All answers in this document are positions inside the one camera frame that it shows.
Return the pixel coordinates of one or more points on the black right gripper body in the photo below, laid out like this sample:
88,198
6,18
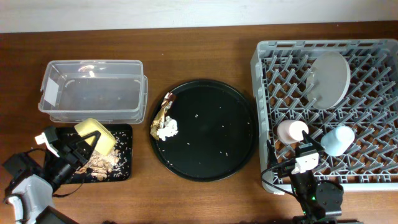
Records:
302,149

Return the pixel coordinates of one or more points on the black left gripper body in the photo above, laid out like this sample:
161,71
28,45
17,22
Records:
68,152

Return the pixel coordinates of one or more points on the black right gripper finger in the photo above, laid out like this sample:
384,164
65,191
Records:
272,160
310,143

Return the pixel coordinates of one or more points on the yellow bowl with food scraps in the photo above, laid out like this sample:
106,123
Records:
106,140

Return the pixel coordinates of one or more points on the pink plastic cup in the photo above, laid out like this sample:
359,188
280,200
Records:
290,131

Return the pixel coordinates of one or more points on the light blue plastic cup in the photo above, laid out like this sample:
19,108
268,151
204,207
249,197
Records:
338,140

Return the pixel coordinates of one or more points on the grey round plate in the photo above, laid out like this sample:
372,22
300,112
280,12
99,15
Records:
330,75

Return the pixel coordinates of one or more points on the white tissue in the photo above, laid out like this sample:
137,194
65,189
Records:
169,129

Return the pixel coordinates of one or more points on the gold brown snack wrapper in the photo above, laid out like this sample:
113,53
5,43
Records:
159,120

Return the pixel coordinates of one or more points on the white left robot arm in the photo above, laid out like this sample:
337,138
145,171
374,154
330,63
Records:
33,187

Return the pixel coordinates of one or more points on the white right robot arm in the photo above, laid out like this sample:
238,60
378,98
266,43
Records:
320,200

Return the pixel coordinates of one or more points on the grey plastic dishwasher rack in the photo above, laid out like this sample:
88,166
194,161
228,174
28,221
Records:
280,69

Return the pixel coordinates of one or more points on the pile of food scraps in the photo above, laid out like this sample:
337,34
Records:
100,166

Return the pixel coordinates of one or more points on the black rectangular tray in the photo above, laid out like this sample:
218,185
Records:
123,136

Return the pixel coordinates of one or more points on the clear plastic bin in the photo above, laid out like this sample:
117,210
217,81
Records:
110,91

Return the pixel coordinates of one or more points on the black object at bottom edge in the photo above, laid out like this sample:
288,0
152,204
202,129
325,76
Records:
303,220

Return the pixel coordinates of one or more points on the round black serving tray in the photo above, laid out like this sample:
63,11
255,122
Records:
217,132

